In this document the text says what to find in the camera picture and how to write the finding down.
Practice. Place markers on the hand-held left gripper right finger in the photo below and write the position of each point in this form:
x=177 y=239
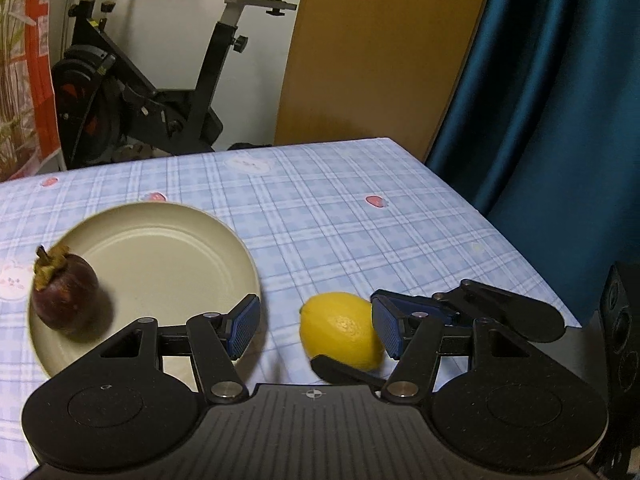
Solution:
x=389 y=327

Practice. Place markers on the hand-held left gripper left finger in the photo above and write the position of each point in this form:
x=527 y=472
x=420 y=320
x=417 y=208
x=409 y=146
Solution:
x=244 y=325

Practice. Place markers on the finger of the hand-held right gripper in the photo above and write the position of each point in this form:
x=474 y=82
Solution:
x=525 y=315
x=345 y=367

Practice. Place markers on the yellow lemon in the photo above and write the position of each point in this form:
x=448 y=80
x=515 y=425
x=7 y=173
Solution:
x=335 y=332

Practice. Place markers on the beige round plate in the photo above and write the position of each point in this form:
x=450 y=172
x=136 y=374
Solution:
x=160 y=260

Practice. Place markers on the purple mangosteen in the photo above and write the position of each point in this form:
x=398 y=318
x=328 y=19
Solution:
x=65 y=295

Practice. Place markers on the blue plaid tablecloth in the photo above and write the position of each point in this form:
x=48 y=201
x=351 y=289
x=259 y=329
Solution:
x=350 y=240

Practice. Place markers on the blue curtain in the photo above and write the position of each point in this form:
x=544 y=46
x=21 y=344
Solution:
x=550 y=110

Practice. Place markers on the black exercise bike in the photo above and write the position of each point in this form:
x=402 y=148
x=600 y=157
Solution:
x=150 y=105

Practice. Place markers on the wooden door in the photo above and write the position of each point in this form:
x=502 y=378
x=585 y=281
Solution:
x=380 y=60

